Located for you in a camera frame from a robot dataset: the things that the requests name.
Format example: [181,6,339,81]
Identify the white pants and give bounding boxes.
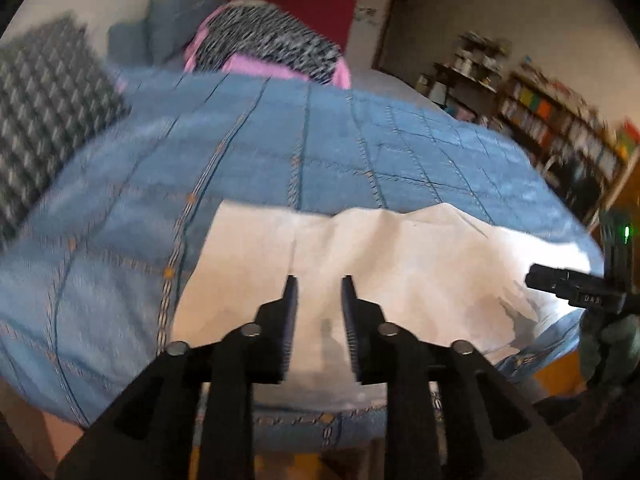
[171,202,590,412]

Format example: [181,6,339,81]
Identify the right hand in teal glove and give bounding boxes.
[578,310,639,390]

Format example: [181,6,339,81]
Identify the wooden bookshelf with books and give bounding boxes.
[491,61,639,226]

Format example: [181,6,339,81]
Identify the blue checked bedspread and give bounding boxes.
[1,67,602,426]

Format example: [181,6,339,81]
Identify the dark shelf with bottles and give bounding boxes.
[414,30,512,124]

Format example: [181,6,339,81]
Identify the pink garment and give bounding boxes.
[182,4,354,90]

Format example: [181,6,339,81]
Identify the leopard print garment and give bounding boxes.
[193,0,344,85]

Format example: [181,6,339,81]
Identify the houndstooth patterned cushion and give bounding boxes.
[1,14,130,247]

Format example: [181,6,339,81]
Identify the blue pillow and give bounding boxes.
[106,0,226,67]

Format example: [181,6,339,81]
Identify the black tracking camera green light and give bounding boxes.
[599,209,634,290]

